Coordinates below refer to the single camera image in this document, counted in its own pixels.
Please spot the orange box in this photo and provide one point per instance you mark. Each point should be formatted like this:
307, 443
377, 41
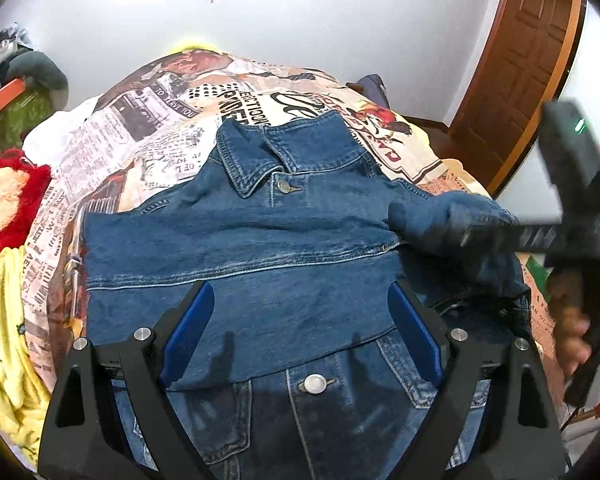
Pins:
7, 94

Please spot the green patterned cloth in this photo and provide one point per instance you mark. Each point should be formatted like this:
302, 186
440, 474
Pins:
15, 122

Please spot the blue denim jacket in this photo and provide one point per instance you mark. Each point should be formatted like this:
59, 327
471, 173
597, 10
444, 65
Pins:
280, 260

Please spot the yellow cloth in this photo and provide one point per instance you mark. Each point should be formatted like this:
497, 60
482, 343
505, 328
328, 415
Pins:
10, 385

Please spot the yellow pillow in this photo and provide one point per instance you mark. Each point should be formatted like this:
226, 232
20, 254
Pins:
195, 48

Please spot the dark blue bag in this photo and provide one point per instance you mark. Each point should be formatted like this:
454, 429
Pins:
372, 89

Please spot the grey plush pillow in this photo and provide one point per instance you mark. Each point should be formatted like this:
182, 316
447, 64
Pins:
42, 72

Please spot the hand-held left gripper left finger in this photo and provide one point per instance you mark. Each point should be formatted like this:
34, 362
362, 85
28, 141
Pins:
187, 332

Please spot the brown wooden door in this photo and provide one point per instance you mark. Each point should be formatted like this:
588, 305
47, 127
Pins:
520, 60

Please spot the white bed sheet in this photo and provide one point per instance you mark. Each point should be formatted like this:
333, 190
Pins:
55, 127

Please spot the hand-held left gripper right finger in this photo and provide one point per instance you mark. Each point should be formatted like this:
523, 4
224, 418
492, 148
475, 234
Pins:
416, 332

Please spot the pile of mixed clutter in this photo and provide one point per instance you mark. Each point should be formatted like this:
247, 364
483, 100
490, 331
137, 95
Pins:
0, 55

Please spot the person's right hand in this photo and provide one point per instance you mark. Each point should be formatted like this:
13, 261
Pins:
572, 330

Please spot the red plush toy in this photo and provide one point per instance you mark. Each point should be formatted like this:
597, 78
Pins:
25, 225

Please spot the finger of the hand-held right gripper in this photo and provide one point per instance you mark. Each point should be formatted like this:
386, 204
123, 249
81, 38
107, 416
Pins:
510, 237

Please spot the newspaper print blanket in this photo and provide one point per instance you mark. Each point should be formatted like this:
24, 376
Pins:
145, 110

